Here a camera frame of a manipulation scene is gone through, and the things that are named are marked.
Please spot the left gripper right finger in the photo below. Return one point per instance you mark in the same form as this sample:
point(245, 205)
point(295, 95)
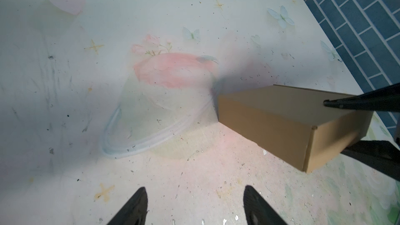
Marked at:
point(258, 211)

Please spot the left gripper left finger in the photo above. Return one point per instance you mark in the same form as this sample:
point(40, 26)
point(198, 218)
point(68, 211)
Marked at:
point(134, 212)

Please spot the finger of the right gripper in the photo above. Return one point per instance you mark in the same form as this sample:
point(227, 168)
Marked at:
point(380, 155)
point(384, 99)

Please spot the brown cardboard box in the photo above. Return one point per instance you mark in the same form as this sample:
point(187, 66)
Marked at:
point(293, 123)

